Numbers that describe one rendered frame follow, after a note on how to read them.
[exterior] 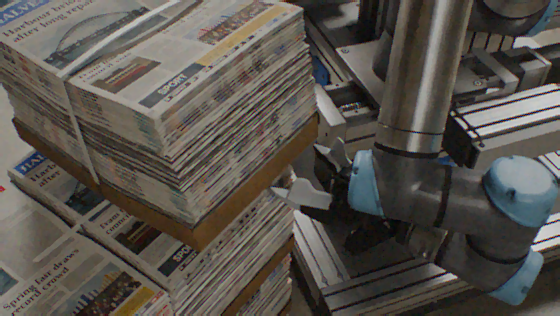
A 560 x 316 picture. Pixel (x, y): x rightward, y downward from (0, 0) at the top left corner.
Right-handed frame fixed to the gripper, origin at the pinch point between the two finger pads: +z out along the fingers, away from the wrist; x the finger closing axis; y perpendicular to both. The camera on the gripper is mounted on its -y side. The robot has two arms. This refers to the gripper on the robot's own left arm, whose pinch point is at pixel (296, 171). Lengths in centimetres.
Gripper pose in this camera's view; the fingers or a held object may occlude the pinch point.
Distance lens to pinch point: 83.1
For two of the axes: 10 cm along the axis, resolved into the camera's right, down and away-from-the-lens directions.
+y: 0.0, -7.1, -7.1
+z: -8.0, -4.2, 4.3
